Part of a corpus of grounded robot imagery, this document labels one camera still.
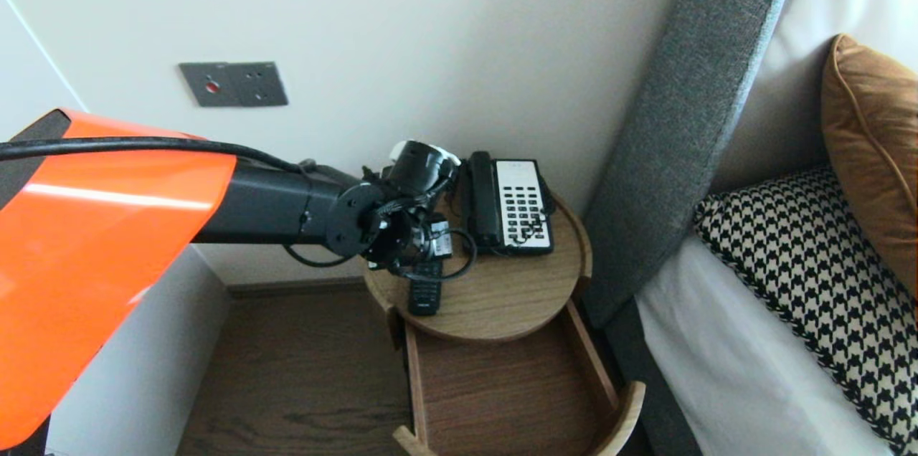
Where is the brown wooden baseboard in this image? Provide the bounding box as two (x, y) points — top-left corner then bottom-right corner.
(227, 278), (368, 299)

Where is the grey wall switch panel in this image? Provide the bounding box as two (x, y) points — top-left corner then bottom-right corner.
(179, 61), (290, 108)

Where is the black and white telephone base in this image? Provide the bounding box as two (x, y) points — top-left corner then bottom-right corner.
(461, 159), (555, 257)

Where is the beige pillow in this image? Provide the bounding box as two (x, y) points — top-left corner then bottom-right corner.
(706, 40), (836, 195)

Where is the round wooden side table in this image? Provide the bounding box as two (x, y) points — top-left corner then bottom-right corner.
(392, 298), (646, 456)

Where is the round wooden bedside table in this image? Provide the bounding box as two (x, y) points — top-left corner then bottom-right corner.
(361, 168), (595, 351)

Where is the grey fabric headboard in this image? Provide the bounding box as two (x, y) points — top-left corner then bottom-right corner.
(582, 0), (808, 331)

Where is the brown velvet cushion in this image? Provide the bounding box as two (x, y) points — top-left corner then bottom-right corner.
(819, 34), (918, 303)

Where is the black tv remote control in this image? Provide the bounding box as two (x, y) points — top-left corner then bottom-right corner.
(407, 259), (444, 316)

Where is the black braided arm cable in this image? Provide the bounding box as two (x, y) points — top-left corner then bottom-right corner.
(0, 136), (478, 282)

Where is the black white houndstooth pillow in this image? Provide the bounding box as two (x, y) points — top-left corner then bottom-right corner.
(692, 168), (918, 456)

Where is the black telephone handset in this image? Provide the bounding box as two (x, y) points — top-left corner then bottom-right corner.
(466, 151), (503, 249)

